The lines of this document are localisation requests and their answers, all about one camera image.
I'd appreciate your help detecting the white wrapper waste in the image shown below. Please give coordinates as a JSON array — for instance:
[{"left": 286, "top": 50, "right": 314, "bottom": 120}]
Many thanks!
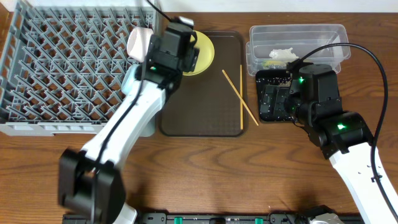
[{"left": 269, "top": 47, "right": 298, "bottom": 60}]

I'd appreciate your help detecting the black waste tray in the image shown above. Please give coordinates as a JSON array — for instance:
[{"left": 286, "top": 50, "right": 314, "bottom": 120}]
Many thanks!
[{"left": 255, "top": 68, "right": 299, "bottom": 123}]

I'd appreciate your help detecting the dark brown serving tray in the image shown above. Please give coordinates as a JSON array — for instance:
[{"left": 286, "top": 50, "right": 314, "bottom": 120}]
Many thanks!
[{"left": 158, "top": 31, "right": 247, "bottom": 138}]

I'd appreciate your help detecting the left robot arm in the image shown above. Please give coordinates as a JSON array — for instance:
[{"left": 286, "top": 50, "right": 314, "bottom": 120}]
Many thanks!
[{"left": 58, "top": 17, "right": 200, "bottom": 223}]

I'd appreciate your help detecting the grey dishwasher rack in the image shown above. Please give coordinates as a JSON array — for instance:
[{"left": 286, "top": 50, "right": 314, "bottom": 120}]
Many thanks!
[{"left": 1, "top": 1, "right": 162, "bottom": 136}]

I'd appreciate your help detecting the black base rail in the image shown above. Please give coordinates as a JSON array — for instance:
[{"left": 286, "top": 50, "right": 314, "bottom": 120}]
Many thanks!
[{"left": 62, "top": 212, "right": 364, "bottom": 224}]

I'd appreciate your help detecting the light blue bowl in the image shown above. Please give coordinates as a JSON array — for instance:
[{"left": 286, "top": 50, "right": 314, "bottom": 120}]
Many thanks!
[{"left": 121, "top": 64, "right": 139, "bottom": 95}]

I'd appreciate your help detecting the clear plastic bin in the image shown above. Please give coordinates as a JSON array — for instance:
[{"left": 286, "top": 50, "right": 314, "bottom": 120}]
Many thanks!
[{"left": 246, "top": 24, "right": 348, "bottom": 76}]

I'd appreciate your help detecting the white pink bowl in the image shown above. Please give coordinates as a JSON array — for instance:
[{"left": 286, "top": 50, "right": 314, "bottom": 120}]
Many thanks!
[{"left": 126, "top": 27, "right": 154, "bottom": 63}]

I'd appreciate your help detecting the yellow plate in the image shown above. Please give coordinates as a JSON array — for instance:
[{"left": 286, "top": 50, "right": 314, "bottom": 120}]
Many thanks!
[{"left": 183, "top": 30, "right": 215, "bottom": 76}]

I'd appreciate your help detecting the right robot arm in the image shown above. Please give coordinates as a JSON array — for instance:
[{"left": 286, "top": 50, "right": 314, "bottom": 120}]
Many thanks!
[{"left": 256, "top": 63, "right": 397, "bottom": 223}]

